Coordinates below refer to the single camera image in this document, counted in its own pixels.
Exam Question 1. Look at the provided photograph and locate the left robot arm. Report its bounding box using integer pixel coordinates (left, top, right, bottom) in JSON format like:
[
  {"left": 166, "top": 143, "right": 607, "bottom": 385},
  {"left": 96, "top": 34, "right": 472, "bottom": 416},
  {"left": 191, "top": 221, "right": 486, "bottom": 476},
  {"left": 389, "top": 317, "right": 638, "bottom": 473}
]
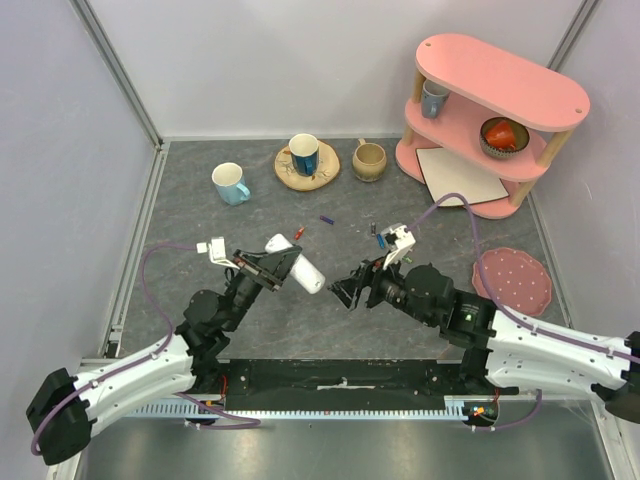
[{"left": 26, "top": 245, "right": 302, "bottom": 466}]

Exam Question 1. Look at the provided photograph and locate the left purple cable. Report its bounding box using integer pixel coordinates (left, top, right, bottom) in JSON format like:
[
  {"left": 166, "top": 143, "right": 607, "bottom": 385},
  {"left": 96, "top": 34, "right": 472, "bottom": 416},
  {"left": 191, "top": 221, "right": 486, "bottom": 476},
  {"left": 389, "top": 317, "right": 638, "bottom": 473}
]
[{"left": 30, "top": 242, "right": 201, "bottom": 456}]

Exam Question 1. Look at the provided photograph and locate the beige floral plate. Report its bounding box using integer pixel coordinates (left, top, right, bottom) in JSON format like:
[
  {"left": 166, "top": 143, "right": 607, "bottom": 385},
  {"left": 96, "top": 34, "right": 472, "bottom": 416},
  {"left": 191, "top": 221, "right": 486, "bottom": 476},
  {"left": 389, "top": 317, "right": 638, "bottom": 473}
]
[{"left": 273, "top": 140, "right": 341, "bottom": 192}]

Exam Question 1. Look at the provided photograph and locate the white remote control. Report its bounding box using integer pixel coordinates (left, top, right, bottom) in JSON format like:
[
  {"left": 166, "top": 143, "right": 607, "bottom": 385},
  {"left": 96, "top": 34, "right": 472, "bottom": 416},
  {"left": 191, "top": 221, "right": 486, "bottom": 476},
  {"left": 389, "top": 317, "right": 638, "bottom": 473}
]
[{"left": 265, "top": 233, "right": 326, "bottom": 295}]

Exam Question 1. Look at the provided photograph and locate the grey-blue mug on shelf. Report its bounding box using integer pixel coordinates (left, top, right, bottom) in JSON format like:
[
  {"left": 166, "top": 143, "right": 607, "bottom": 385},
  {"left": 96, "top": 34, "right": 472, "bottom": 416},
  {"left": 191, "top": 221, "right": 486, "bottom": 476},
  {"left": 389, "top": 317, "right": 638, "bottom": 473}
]
[{"left": 421, "top": 80, "right": 450, "bottom": 119}]

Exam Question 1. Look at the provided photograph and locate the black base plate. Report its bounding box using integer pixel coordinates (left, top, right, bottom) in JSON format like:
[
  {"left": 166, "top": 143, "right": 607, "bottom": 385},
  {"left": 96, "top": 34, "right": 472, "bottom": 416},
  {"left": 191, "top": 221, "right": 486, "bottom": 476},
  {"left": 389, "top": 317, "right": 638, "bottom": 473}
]
[{"left": 188, "top": 359, "right": 496, "bottom": 409}]

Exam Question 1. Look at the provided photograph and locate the white square board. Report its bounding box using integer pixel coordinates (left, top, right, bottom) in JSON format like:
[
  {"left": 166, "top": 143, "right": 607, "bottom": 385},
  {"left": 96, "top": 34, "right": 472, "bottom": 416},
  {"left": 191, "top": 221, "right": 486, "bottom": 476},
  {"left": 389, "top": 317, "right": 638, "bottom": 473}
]
[{"left": 416, "top": 148, "right": 508, "bottom": 205}]

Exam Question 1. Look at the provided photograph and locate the grey patterned bowl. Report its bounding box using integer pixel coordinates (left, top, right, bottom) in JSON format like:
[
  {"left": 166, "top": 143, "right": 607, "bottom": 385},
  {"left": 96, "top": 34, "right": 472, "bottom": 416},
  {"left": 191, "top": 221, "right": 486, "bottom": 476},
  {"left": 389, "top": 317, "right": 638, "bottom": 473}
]
[{"left": 479, "top": 117, "right": 530, "bottom": 160}]

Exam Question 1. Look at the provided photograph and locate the beige ceramic mug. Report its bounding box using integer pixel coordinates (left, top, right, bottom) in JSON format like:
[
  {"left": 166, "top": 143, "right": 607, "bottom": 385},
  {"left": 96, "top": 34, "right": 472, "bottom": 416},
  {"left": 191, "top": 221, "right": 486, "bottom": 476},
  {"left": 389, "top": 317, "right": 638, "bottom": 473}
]
[{"left": 352, "top": 138, "right": 387, "bottom": 183}]

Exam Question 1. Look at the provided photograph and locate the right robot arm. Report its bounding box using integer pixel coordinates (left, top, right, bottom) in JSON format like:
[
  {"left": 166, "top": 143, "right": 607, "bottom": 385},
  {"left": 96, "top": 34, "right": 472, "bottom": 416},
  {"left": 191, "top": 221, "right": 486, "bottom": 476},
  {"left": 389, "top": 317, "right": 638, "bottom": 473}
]
[{"left": 328, "top": 259, "right": 639, "bottom": 423}]

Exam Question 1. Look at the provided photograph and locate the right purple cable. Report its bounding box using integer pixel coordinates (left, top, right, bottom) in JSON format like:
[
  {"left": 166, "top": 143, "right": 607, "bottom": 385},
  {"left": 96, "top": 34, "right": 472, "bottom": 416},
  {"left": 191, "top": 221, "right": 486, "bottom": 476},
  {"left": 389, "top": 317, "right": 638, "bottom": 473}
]
[{"left": 407, "top": 193, "right": 640, "bottom": 361}]

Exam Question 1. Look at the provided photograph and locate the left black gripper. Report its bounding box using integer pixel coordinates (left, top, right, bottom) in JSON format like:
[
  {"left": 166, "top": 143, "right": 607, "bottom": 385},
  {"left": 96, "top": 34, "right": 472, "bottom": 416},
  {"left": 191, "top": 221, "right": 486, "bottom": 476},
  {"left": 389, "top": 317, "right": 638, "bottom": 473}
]
[{"left": 222, "top": 244, "right": 302, "bottom": 331}]

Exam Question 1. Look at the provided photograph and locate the grey cable duct rail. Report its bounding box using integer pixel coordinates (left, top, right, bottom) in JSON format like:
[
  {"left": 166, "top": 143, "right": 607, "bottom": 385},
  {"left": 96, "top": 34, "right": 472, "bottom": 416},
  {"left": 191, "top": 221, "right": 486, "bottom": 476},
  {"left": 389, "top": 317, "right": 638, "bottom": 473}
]
[{"left": 125, "top": 397, "right": 498, "bottom": 423}]

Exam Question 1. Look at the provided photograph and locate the pink dotted plate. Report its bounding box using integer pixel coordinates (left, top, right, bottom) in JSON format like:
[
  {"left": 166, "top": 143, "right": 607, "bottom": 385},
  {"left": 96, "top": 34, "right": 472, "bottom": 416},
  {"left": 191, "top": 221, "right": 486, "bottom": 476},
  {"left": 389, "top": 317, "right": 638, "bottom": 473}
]
[{"left": 481, "top": 247, "right": 553, "bottom": 317}]

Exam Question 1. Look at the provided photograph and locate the orange cup in bowl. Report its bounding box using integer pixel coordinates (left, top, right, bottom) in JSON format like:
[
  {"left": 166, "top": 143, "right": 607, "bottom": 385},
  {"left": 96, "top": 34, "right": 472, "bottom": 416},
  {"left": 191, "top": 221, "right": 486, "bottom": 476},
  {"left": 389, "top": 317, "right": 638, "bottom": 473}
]
[{"left": 484, "top": 119, "right": 516, "bottom": 150}]

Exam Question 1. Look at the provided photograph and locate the purple cable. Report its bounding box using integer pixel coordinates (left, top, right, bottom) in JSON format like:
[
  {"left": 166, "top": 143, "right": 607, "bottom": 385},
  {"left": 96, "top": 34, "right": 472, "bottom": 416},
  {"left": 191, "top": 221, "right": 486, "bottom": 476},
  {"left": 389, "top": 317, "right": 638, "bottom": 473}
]
[
  {"left": 407, "top": 193, "right": 640, "bottom": 361},
  {"left": 30, "top": 242, "right": 201, "bottom": 456}
]

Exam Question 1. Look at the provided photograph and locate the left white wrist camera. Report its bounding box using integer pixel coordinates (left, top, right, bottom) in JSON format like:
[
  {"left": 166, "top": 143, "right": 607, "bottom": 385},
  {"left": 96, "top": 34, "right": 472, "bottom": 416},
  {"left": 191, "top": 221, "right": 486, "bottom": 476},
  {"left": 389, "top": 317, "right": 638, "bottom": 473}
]
[{"left": 196, "top": 237, "right": 237, "bottom": 268}]

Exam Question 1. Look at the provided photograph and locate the light blue mug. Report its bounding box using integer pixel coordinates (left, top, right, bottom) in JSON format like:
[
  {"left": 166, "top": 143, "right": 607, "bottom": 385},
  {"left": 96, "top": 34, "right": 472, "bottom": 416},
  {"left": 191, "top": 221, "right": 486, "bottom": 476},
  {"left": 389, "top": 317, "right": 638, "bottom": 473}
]
[{"left": 211, "top": 162, "right": 251, "bottom": 206}]

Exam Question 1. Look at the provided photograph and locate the dark blue mug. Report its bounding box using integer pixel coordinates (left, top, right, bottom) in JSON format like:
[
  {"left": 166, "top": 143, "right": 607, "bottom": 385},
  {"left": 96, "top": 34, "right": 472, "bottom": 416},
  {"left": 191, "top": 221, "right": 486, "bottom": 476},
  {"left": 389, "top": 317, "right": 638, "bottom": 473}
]
[{"left": 288, "top": 133, "right": 319, "bottom": 177}]

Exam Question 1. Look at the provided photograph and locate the pink three-tier shelf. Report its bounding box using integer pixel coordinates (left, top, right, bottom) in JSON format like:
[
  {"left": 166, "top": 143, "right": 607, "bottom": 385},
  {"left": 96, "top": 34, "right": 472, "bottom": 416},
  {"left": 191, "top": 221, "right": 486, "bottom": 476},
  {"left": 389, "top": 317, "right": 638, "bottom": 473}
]
[{"left": 395, "top": 33, "right": 590, "bottom": 219}]

